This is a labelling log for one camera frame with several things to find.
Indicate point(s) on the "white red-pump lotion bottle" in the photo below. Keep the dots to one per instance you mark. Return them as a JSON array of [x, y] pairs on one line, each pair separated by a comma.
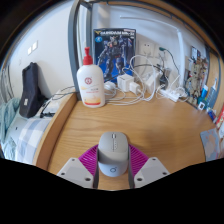
[[90, 86]]

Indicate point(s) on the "bed with plaid bedding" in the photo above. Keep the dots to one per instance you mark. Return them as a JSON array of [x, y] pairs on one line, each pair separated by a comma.
[[26, 136]]

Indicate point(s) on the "colourful picture box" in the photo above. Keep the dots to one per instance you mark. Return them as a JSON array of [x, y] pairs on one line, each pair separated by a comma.
[[199, 61]]

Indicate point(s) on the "robot model kit box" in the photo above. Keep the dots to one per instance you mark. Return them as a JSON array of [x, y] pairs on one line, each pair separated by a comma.
[[113, 50]]

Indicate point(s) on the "white blue tube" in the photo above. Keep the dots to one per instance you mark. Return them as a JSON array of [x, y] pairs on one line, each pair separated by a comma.
[[203, 95]]

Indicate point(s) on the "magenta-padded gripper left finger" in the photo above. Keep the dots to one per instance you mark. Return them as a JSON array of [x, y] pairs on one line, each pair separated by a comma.
[[87, 160]]

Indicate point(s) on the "white wall socket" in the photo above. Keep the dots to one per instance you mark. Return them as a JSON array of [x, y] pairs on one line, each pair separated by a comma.
[[146, 48]]

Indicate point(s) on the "large white charger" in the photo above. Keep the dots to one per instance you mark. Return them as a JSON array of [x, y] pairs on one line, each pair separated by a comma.
[[125, 82]]

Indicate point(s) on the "grey metal frame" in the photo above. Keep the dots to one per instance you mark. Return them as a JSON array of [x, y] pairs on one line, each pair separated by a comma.
[[74, 50]]

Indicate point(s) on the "white power strip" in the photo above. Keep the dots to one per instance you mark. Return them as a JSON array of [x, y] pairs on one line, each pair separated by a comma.
[[168, 95]]

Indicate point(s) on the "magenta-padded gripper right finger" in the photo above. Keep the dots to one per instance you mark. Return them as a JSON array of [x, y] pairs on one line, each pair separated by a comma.
[[138, 160]]

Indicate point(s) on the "small white charger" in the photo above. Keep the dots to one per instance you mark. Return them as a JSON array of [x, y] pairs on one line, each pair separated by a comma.
[[135, 88]]

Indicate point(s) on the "small white cube clock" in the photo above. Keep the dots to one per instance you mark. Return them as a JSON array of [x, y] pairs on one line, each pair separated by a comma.
[[201, 105]]

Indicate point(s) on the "grey computer mouse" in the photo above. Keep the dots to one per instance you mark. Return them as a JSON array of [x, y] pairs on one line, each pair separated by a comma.
[[113, 153]]

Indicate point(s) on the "tan robot figure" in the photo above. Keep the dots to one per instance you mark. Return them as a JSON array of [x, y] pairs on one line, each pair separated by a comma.
[[193, 86]]

